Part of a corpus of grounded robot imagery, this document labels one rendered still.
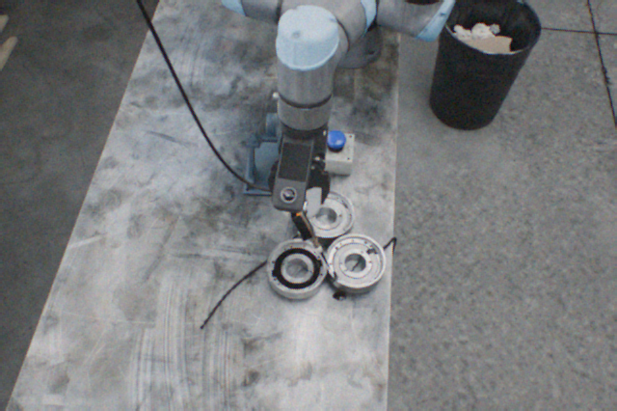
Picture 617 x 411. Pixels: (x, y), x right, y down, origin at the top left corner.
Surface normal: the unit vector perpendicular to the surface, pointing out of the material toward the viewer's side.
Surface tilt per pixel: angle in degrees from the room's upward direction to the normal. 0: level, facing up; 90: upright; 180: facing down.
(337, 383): 0
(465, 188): 0
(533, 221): 0
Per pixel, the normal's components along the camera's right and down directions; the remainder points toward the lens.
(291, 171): 0.00, -0.17
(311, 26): 0.04, -0.64
